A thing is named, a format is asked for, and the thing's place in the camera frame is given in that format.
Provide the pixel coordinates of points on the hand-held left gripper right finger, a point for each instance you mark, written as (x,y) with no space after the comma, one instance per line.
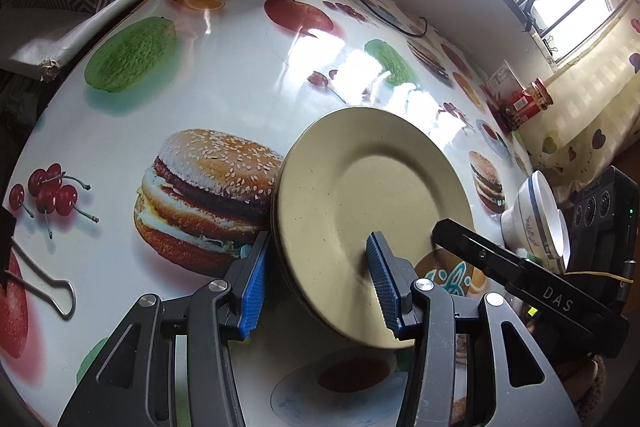
(382,287)

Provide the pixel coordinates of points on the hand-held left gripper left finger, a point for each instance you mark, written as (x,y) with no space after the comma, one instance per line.
(255,292)

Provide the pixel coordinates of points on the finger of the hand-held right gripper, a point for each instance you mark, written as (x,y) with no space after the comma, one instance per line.
(475,247)

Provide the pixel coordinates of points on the large white blue-striped ceramic bowl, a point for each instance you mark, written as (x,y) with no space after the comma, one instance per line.
(537,227)

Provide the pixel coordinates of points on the person's right hand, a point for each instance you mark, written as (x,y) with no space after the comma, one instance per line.
(580,382)

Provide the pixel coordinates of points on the heart print curtain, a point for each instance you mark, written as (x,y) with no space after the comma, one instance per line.
(590,127)

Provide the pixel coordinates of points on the red sauce jar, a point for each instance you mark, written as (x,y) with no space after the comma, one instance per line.
(530,99)

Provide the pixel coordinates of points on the black binder clip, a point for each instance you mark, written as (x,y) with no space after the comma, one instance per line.
(55,287)

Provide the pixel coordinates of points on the food print tablecloth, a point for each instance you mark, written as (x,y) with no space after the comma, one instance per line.
(150,117)

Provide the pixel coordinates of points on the white side shelf board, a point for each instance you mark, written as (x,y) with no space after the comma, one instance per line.
(40,42)

